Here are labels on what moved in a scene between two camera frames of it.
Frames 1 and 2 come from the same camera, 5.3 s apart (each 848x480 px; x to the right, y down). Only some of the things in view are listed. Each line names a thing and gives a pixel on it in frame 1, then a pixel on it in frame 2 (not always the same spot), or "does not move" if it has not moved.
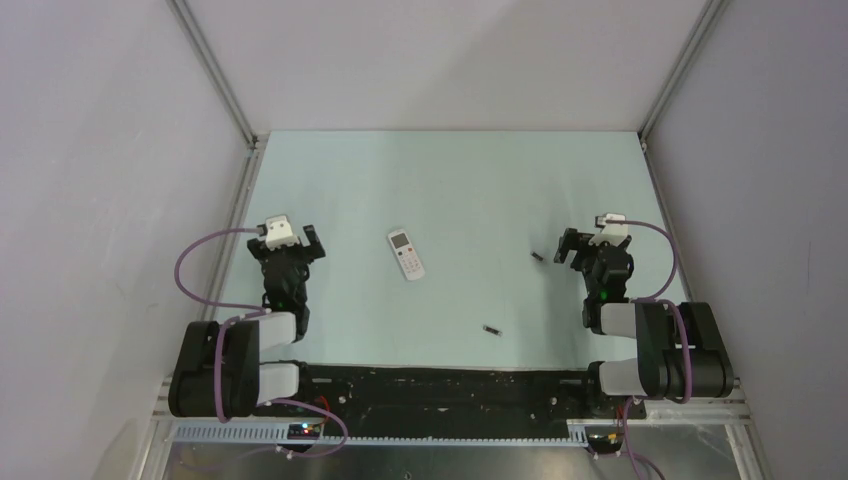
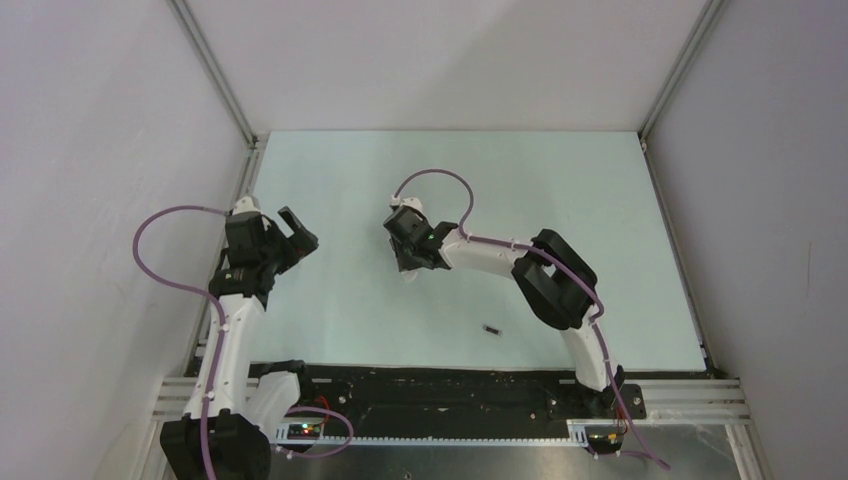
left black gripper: x=259 y=249 -> x=302 y=242
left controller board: x=304 y=431 does not move
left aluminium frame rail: x=221 y=82 does not move
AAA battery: x=492 y=330 does not move
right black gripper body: x=585 y=261 -> x=405 y=257
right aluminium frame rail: x=668 y=84 does not move
